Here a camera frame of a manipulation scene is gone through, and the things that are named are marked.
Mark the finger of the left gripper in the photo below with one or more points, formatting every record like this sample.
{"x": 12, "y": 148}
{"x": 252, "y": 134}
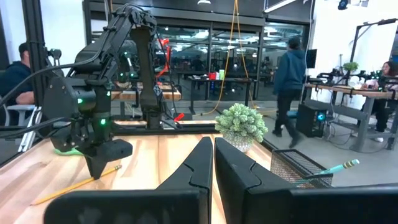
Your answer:
{"x": 102, "y": 154}

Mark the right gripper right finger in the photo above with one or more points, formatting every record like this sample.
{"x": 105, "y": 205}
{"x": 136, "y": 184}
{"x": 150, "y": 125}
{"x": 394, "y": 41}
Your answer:
{"x": 236, "y": 186}

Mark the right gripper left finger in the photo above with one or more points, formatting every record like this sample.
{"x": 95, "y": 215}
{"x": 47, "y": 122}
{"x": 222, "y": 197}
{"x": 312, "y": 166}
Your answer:
{"x": 202, "y": 174}

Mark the yellow pencil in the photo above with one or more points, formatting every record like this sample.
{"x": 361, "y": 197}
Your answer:
{"x": 62, "y": 190}

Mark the teal pencil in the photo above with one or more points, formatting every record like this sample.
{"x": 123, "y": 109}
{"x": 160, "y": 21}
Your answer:
{"x": 339, "y": 167}

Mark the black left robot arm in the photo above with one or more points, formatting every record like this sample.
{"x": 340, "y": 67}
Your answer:
{"x": 143, "y": 62}

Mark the background black robot arm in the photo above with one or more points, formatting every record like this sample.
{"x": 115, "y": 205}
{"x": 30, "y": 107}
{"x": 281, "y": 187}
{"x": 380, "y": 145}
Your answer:
{"x": 332, "y": 76}

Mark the black mesh desk organizer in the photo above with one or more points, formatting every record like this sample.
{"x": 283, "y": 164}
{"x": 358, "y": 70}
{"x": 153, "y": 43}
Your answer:
{"x": 295, "y": 168}

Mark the white office chair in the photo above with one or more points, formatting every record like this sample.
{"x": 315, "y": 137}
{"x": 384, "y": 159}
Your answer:
{"x": 18, "y": 109}

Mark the red clamp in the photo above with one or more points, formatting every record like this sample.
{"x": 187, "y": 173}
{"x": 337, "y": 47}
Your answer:
{"x": 179, "y": 117}

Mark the green potted succulent plant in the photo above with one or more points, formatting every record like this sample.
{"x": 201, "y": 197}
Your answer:
{"x": 241, "y": 124}

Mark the person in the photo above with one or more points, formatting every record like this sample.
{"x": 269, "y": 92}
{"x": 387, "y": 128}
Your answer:
{"x": 15, "y": 77}
{"x": 289, "y": 71}
{"x": 388, "y": 71}

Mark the wooden background table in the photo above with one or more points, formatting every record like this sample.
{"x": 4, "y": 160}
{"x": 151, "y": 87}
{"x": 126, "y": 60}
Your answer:
{"x": 169, "y": 95}

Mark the black background table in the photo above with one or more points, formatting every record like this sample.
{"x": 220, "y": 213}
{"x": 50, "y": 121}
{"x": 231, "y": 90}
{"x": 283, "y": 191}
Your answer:
{"x": 217, "y": 80}

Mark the black computer tower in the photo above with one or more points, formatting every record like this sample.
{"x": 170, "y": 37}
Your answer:
{"x": 309, "y": 121}

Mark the red container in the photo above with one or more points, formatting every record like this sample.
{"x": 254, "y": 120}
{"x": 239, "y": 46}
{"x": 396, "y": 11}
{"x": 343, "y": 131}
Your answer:
{"x": 212, "y": 76}

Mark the green container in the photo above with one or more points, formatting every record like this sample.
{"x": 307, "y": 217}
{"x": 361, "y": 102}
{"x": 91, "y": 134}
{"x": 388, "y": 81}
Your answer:
{"x": 222, "y": 74}

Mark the black monitor on stand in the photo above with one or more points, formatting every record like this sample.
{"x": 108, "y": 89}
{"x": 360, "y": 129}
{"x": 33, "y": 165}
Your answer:
{"x": 311, "y": 58}

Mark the wooden desk grey legs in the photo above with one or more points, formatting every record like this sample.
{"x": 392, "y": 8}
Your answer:
{"x": 357, "y": 91}

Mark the small green background plant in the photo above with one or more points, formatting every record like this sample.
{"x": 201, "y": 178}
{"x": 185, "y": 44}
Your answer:
{"x": 350, "y": 66}

